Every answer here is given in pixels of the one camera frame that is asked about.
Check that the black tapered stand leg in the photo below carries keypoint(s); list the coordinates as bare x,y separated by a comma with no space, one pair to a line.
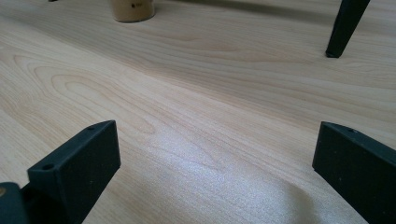
344,28

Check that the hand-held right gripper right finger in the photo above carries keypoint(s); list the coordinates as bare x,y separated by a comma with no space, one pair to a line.
361,165

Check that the beige cylindrical container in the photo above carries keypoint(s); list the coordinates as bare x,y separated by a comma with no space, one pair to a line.
132,11

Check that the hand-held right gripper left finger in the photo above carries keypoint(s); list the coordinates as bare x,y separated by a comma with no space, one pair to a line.
81,161

